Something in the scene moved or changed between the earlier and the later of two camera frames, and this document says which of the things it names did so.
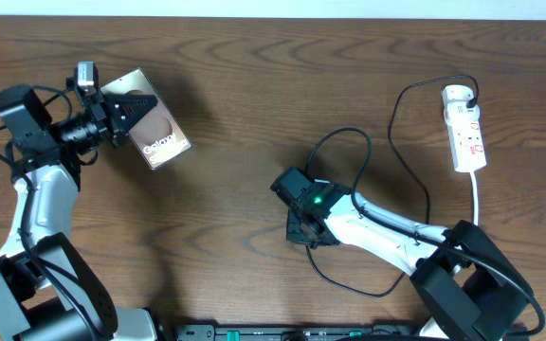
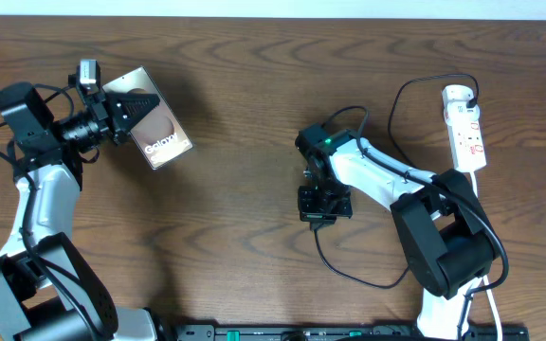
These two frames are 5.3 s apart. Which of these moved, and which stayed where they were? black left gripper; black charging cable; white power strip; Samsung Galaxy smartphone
Moved: black charging cable
Stayed: Samsung Galaxy smartphone; white power strip; black left gripper
